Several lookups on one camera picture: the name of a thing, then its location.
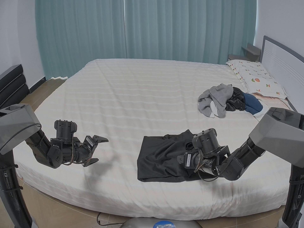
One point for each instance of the pile of clothes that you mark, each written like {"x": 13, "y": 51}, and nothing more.
{"x": 220, "y": 98}

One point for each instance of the white printed pillow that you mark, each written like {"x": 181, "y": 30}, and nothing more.
{"x": 256, "y": 76}

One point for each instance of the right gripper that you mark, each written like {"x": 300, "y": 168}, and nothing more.
{"x": 192, "y": 161}

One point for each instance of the black T-shirt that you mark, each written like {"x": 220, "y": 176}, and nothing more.
{"x": 161, "y": 158}

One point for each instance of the black chest of drawers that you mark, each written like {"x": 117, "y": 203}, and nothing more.
{"x": 11, "y": 84}

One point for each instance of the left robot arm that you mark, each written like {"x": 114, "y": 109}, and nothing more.
{"x": 19, "y": 127}

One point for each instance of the blue-green curtain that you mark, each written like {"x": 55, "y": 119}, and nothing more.
{"x": 80, "y": 27}
{"x": 190, "y": 22}

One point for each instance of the grey bedside table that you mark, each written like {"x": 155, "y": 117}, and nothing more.
{"x": 247, "y": 52}

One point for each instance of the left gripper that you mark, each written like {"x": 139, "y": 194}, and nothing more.
{"x": 85, "y": 151}

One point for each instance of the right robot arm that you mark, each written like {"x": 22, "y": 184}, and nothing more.
{"x": 273, "y": 134}

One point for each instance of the bed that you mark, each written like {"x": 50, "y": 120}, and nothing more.
{"x": 142, "y": 91}

